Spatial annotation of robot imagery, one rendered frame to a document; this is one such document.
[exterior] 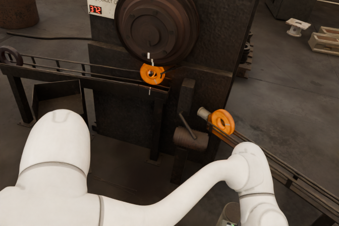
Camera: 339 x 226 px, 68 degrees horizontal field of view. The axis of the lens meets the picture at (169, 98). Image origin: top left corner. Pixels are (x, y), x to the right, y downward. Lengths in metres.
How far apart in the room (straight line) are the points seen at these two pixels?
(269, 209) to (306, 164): 1.82
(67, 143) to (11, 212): 0.16
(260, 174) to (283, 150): 1.77
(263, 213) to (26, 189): 0.54
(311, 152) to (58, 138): 2.37
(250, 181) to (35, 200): 0.54
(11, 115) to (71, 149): 2.13
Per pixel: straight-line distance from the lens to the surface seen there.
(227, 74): 1.59
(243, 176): 0.77
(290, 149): 2.60
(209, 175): 0.71
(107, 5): 1.65
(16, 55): 2.13
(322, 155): 2.73
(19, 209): 0.51
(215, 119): 1.50
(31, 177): 0.55
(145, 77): 1.60
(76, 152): 0.58
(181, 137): 1.61
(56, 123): 0.62
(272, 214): 0.75
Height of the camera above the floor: 1.69
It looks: 39 degrees down
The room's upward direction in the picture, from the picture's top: 8 degrees clockwise
